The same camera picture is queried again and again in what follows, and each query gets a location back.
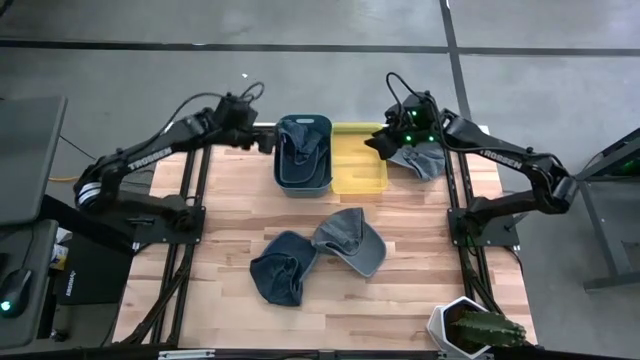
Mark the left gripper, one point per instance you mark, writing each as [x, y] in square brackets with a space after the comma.
[235, 125]

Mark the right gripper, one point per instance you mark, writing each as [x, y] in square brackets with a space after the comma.
[420, 125]

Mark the dark blue denim cap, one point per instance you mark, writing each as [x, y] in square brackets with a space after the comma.
[280, 275]
[302, 155]

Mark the grey denim cap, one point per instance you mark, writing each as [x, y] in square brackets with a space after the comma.
[355, 245]
[420, 162]

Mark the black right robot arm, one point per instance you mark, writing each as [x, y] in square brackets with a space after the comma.
[500, 155]

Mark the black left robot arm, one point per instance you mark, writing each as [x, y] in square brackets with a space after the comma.
[145, 157]

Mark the yellow plastic bin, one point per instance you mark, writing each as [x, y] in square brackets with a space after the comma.
[357, 165]

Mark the blue plastic bin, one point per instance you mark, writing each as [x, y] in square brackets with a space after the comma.
[302, 191]

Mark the white faceted plant pot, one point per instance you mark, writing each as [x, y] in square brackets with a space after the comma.
[436, 325]

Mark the green cactus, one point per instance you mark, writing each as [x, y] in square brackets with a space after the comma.
[490, 327]

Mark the black Trossen controller box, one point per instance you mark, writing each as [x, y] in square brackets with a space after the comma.
[95, 275]

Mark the black metal stand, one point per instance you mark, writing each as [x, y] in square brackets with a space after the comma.
[600, 225]

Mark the small white yellow box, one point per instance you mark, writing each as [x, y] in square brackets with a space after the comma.
[61, 250]

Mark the dark grey flat panel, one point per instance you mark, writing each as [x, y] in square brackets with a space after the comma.
[30, 155]

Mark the small black knob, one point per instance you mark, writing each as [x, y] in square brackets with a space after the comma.
[59, 335]

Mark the black computer mouse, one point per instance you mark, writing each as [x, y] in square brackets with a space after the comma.
[15, 292]

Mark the grey side desk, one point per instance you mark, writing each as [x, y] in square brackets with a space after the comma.
[25, 335]

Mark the black aluminium frame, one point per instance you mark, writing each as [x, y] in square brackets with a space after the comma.
[206, 180]

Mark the silver aluminium bracket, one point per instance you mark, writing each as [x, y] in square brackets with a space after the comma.
[185, 354]

